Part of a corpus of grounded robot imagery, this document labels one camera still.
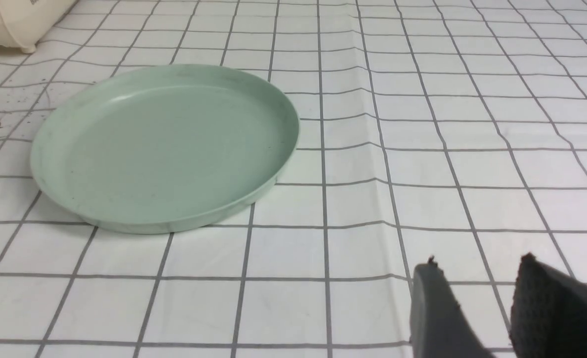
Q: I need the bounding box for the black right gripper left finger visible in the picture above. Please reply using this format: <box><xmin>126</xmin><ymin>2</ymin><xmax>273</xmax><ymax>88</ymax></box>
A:
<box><xmin>410</xmin><ymin>257</ymin><xmax>493</xmax><ymax>358</ymax></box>

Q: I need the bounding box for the cream white toaster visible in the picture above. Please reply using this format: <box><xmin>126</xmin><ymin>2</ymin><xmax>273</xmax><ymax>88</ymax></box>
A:
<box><xmin>0</xmin><ymin>0</ymin><xmax>76</xmax><ymax>54</ymax></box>

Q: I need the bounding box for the white grid tablecloth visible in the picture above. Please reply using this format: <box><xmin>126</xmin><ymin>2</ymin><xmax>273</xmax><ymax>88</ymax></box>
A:
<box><xmin>0</xmin><ymin>0</ymin><xmax>587</xmax><ymax>358</ymax></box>

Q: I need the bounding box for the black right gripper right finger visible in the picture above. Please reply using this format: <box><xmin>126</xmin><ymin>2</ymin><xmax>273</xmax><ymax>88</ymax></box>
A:
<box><xmin>509</xmin><ymin>254</ymin><xmax>587</xmax><ymax>358</ymax></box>

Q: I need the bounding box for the pale green round plate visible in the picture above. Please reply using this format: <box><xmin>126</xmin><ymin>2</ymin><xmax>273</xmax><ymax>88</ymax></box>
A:
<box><xmin>30</xmin><ymin>64</ymin><xmax>300</xmax><ymax>234</ymax></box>

